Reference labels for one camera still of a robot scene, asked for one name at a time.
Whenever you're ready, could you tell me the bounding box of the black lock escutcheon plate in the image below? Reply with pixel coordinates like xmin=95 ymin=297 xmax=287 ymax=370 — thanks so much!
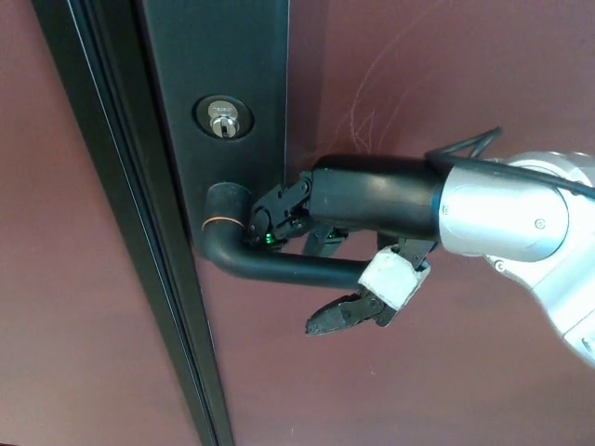
xmin=136 ymin=0 xmax=292 ymax=236

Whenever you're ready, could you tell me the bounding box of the silver key lock cylinder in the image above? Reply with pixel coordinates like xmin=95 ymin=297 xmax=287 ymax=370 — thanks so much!
xmin=192 ymin=94 xmax=257 ymax=140

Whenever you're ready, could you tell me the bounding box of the maroon door leaf with scratches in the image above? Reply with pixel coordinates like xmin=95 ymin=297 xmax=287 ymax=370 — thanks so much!
xmin=194 ymin=0 xmax=595 ymax=446

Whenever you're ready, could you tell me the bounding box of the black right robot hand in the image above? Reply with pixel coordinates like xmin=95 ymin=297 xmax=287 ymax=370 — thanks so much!
xmin=244 ymin=154 xmax=450 ymax=338

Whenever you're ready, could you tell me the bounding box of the black door edge strip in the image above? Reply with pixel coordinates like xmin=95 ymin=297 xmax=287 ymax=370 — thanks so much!
xmin=29 ymin=0 xmax=234 ymax=446

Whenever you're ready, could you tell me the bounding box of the black lever door handle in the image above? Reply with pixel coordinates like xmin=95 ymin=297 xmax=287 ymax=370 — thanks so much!
xmin=200 ymin=182 xmax=374 ymax=292

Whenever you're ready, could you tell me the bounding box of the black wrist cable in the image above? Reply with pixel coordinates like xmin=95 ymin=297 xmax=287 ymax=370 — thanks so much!
xmin=424 ymin=125 xmax=595 ymax=202

